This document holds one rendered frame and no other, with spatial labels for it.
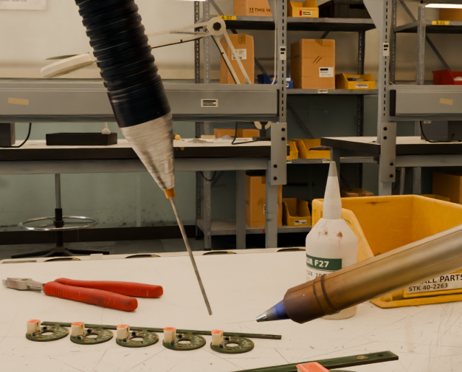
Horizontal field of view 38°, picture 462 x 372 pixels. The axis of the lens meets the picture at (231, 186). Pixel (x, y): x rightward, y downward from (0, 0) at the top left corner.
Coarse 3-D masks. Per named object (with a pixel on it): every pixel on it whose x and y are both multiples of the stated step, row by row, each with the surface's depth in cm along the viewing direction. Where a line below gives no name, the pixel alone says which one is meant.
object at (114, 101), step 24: (96, 0) 12; (120, 0) 12; (96, 24) 12; (120, 24) 12; (96, 48) 12; (120, 48) 12; (144, 48) 13; (120, 72) 12; (144, 72) 13; (120, 96) 13; (144, 96) 13; (120, 120) 13; (144, 120) 13
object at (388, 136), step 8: (368, 0) 268; (376, 0) 260; (368, 8) 268; (376, 8) 260; (376, 16) 261; (376, 24) 261; (384, 128) 258; (392, 128) 259; (384, 136) 259; (392, 136) 259; (384, 144) 259; (392, 144) 260; (384, 152) 259; (392, 152) 260; (384, 160) 260; (392, 160) 260; (384, 168) 260; (392, 168) 261; (384, 176) 261; (392, 176) 261
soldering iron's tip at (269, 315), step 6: (282, 300) 14; (276, 306) 14; (282, 306) 14; (264, 312) 15; (270, 312) 14; (276, 312) 14; (282, 312) 14; (258, 318) 15; (264, 318) 15; (270, 318) 15; (276, 318) 14; (282, 318) 14; (288, 318) 14
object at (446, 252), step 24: (432, 240) 13; (456, 240) 12; (360, 264) 13; (384, 264) 13; (408, 264) 13; (432, 264) 13; (456, 264) 12; (312, 288) 14; (336, 288) 14; (360, 288) 13; (384, 288) 13; (288, 312) 14; (312, 312) 14; (336, 312) 14
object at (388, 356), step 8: (376, 352) 19; (384, 352) 19; (392, 352) 19; (320, 360) 19; (328, 360) 19; (336, 360) 19; (344, 360) 19; (352, 360) 19; (360, 360) 19; (368, 360) 19; (376, 360) 19; (384, 360) 19; (392, 360) 19; (256, 368) 18; (264, 368) 18; (272, 368) 18; (280, 368) 18; (288, 368) 18; (296, 368) 18; (328, 368) 18; (336, 368) 18
